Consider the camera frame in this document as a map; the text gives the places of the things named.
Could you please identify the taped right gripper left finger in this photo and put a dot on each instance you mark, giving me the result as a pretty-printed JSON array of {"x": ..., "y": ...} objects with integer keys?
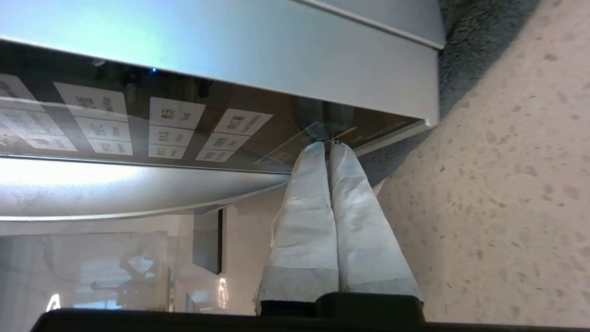
[{"x": 304, "y": 230}]

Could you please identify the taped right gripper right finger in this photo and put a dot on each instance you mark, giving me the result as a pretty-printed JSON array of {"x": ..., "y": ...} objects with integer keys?
[{"x": 368, "y": 240}]

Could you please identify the silver black microwave oven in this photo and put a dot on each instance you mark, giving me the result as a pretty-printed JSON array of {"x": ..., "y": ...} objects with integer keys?
[{"x": 230, "y": 50}]

